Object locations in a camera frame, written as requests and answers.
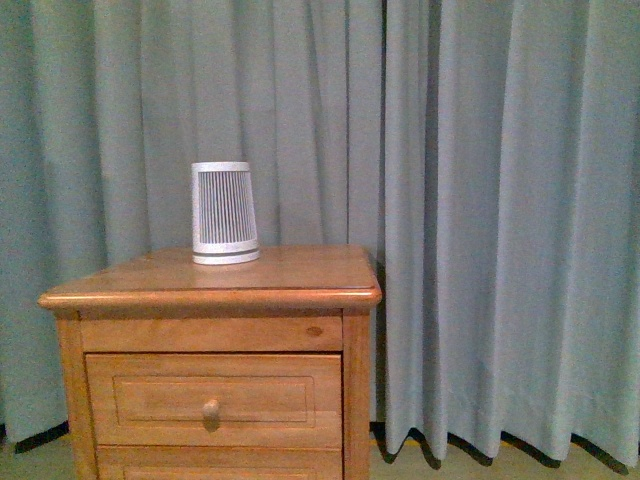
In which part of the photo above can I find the wooden drawer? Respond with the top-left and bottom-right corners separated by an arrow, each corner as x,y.
86,354 -> 342,449
97,447 -> 343,479

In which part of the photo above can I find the white ribbed table lamp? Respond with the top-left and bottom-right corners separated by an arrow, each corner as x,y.
191,162 -> 260,265

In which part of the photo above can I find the wooden nightstand cabinet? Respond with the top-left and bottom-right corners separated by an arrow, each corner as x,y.
39,245 -> 382,479

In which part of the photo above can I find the grey-green right curtain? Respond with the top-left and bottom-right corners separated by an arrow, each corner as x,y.
384,1 -> 639,467

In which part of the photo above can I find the grey-green curtain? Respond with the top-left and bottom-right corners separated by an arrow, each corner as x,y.
1,1 -> 385,449
384,1 -> 639,467

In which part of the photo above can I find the grey-green left curtain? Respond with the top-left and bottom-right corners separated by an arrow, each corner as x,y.
1,1 -> 385,449

